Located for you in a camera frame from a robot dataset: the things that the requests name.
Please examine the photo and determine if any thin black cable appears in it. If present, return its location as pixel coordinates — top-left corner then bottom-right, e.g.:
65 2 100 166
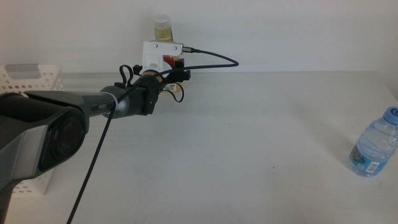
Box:
119 64 185 103

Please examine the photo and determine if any white perforated plastic basket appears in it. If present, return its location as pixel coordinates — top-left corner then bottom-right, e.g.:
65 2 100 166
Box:
0 63 63 196

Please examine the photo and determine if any thick black braided cable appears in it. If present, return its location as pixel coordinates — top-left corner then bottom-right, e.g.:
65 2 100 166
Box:
66 45 240 224

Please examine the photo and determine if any clear water bottle blue cap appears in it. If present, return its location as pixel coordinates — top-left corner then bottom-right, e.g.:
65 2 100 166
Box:
348 106 398 178

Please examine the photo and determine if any yellow juice bottle white cap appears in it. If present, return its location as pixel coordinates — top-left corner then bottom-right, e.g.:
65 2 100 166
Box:
152 14 185 95

